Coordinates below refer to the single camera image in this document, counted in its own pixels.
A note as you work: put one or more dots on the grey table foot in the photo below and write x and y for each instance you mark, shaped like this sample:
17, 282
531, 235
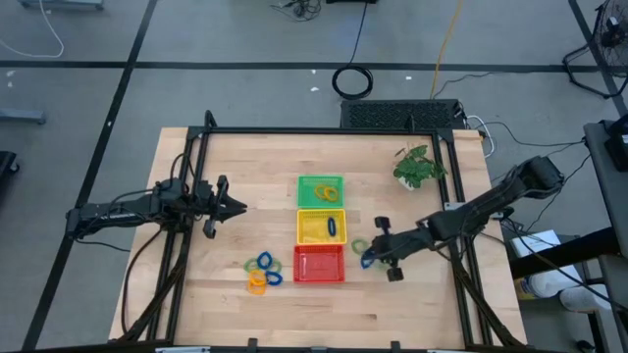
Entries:
22, 116
59, 4

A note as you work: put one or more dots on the silver frame bracket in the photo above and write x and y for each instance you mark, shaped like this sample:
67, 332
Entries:
181, 350

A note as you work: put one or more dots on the yellow plastic basket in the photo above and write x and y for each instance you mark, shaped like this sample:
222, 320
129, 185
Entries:
309, 228

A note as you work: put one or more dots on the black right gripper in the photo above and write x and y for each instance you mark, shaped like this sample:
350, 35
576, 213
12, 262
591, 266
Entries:
397, 245

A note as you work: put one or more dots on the black floor object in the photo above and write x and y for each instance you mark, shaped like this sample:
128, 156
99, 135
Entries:
6, 164

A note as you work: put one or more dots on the black desk equipment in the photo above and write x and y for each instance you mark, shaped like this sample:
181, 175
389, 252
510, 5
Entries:
619, 147

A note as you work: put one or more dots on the grey side desk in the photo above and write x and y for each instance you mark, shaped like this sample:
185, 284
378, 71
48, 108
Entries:
601, 162

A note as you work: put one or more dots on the person's foot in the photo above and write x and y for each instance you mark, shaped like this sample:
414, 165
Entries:
549, 284
584, 299

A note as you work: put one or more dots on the black mesh computer tower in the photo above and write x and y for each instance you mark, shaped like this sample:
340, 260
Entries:
402, 115

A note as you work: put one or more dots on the red plastic basket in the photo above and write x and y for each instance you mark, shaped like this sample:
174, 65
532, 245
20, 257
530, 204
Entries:
319, 265

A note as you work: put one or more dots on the black aluminium frame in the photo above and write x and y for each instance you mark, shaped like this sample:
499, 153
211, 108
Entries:
319, 131

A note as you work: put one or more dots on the green plastic basket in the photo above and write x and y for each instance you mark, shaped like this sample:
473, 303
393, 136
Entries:
306, 198

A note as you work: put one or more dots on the green artificial plant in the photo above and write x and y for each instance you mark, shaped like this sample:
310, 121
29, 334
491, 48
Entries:
417, 169

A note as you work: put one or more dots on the black floor fan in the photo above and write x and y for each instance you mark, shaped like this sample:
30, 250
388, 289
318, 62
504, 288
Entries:
613, 24

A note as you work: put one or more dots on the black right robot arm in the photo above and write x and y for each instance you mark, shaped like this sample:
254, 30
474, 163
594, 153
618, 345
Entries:
490, 201

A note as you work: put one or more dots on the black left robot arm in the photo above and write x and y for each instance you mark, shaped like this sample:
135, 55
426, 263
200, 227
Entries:
122, 213

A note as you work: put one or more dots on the white paper sheets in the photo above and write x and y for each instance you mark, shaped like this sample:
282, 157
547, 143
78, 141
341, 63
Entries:
539, 240

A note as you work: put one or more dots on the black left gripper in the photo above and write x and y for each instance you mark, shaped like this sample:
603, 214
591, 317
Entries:
211, 206

